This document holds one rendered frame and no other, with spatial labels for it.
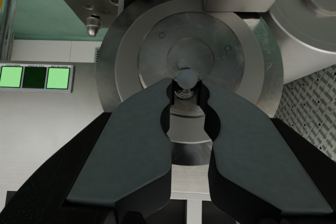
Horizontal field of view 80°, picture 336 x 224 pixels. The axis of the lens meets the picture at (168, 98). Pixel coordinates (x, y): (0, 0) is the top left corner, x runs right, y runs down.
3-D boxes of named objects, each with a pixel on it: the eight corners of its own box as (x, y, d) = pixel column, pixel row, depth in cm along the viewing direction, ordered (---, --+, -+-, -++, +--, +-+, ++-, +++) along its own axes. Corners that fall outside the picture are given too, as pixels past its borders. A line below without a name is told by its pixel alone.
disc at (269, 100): (279, -17, 17) (290, 169, 15) (276, -13, 17) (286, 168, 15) (102, -17, 17) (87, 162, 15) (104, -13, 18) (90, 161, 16)
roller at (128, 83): (262, -2, 16) (269, 146, 14) (208, 78, 42) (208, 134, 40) (119, -3, 16) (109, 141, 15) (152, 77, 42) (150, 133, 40)
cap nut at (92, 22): (98, 16, 50) (96, 33, 50) (103, 24, 54) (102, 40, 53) (83, 16, 50) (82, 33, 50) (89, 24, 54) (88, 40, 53)
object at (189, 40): (253, 20, 14) (235, 125, 13) (244, 33, 16) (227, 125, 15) (150, 0, 15) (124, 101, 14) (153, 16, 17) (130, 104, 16)
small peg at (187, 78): (169, 74, 11) (191, 61, 11) (170, 85, 14) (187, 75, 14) (182, 96, 11) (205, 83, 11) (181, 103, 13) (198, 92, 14)
